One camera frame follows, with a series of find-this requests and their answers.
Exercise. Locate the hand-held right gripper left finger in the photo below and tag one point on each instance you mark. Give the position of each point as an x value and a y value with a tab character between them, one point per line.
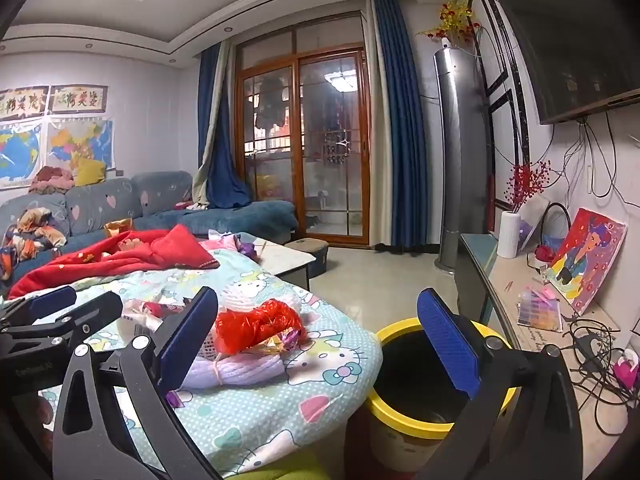
187	340

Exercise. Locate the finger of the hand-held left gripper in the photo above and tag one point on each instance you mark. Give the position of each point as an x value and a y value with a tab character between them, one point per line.
50	300
95	310

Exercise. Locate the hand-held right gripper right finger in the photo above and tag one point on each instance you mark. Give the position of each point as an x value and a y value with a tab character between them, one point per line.
445	345

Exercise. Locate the yellow rimmed trash bin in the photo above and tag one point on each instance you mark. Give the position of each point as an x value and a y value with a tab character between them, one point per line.
400	330

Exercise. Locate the red plastic bag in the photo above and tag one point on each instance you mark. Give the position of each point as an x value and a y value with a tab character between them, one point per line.
250	325

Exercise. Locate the red snack wrapper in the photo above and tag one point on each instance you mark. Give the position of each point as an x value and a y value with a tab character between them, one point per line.
155	308

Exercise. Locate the red blanket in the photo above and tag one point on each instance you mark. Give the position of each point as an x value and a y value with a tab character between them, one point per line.
125	260

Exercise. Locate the lavender foam net sleeve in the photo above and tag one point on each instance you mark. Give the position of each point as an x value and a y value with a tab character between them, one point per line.
240	370

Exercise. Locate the colourful patterned cloth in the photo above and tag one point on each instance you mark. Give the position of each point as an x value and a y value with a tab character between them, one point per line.
30	235

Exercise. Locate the long television cabinet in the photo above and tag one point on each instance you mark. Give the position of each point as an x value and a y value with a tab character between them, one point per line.
530	345

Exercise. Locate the gold fabric piece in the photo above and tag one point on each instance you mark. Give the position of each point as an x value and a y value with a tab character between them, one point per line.
117	227

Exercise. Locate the clear bead organiser box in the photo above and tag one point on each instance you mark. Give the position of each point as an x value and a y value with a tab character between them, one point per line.
537	310

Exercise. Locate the pink cloth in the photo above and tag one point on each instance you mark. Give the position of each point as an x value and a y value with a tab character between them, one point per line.
220	244

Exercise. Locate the blue patterned sofa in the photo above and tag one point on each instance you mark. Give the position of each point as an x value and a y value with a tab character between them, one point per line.
100	205

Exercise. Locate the pink bead tray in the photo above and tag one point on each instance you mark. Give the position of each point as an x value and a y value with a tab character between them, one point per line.
539	293

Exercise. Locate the purple cloth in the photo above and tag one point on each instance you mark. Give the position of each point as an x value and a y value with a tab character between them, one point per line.
248	250

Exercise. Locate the maroon clothes pile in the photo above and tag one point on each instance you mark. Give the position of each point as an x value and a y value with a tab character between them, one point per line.
50	177

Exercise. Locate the white top coffee table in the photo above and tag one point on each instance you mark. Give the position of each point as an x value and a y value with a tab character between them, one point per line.
285	260

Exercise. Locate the white ribbed vase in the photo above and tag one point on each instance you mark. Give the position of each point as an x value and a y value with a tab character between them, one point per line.
510	235

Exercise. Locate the teal cartoon printed blanket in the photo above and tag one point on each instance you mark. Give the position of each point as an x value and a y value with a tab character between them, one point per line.
320	385

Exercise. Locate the yellow cushion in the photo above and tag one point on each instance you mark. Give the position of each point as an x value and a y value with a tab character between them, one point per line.
90	172

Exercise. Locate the red yarn ball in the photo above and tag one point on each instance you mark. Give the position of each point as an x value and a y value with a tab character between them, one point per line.
544	254

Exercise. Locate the small purple canvas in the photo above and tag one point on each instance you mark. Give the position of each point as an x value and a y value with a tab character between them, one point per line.
530	232

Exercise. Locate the dark round stool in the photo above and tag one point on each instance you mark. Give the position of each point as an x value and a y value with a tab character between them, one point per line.
310	255

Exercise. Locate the world map poster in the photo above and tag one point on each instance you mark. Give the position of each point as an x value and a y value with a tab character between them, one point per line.
17	152

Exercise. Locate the cream curtain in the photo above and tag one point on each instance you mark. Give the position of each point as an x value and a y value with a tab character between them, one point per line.
202	180
384	170

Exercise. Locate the country map poster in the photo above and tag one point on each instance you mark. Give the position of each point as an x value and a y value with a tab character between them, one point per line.
75	140

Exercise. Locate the yellow green cloth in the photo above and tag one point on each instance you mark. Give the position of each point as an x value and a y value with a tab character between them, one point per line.
290	470

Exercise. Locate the colourful portrait painting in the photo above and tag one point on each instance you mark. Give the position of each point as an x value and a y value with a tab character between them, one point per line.
585	255

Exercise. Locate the blue curtain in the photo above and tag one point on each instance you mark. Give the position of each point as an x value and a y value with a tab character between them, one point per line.
407	135
220	170

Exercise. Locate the magenta toy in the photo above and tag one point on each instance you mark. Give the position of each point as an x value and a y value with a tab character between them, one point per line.
625	370

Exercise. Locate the red berry branches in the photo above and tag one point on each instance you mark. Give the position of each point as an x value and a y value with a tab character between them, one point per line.
525	180

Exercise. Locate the grey tower air conditioner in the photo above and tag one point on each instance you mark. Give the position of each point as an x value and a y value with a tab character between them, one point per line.
457	160

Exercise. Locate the wooden framed glass door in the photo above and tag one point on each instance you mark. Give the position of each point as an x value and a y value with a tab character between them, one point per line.
330	160

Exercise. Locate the yellow and red flowers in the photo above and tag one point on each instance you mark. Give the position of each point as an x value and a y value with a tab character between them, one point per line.
452	15

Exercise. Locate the embroidered wall hanging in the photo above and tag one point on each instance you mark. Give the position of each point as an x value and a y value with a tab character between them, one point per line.
22	102
77	98

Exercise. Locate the black wall television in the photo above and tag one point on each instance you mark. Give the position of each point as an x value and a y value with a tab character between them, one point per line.
575	35

